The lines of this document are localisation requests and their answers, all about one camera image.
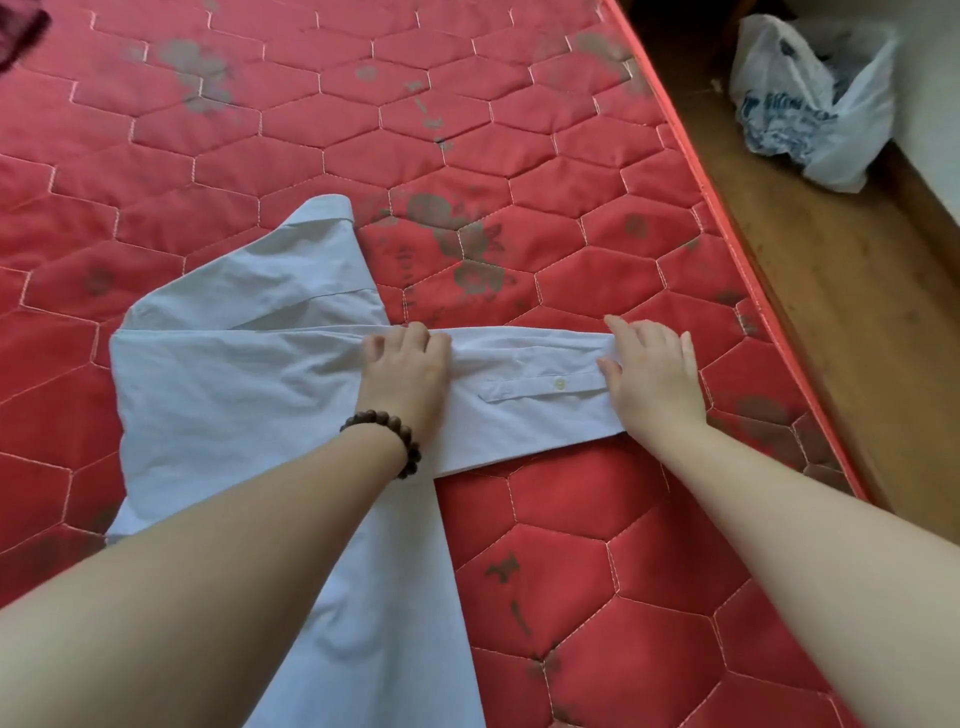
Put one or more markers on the person's left hand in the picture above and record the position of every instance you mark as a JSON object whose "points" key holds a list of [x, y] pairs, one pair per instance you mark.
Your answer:
{"points": [[409, 382]]}

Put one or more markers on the person's right hand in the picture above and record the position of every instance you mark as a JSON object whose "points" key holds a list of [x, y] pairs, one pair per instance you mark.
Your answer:
{"points": [[652, 382]]}

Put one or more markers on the light blue shirt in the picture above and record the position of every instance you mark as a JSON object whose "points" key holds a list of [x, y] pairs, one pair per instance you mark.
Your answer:
{"points": [[262, 390]]}

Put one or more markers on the red quilted mattress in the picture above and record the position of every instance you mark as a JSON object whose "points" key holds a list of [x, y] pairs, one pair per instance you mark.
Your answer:
{"points": [[525, 150]]}

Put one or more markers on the maroon shirt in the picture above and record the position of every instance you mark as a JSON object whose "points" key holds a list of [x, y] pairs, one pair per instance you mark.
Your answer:
{"points": [[19, 30]]}

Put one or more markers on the person's left forearm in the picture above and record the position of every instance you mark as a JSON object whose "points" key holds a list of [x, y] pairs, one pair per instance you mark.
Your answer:
{"points": [[165, 585]]}

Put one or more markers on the person's right forearm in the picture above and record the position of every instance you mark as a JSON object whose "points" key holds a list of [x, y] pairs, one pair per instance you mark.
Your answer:
{"points": [[825, 562]]}

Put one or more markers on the white plastic bag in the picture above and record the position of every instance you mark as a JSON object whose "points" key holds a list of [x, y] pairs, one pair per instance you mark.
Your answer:
{"points": [[817, 112]]}

